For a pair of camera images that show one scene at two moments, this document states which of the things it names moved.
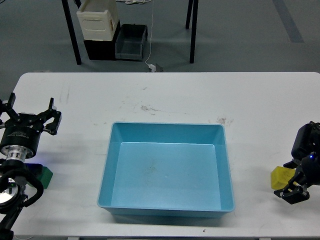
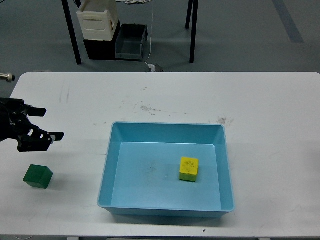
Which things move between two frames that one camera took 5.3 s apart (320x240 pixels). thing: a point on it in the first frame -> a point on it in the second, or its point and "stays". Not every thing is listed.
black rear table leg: (189, 13) stays
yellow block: (280, 176) -> (189, 169)
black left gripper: (22, 130) -> (14, 122)
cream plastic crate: (98, 19) stays
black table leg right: (191, 60) stays
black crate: (103, 50) stays
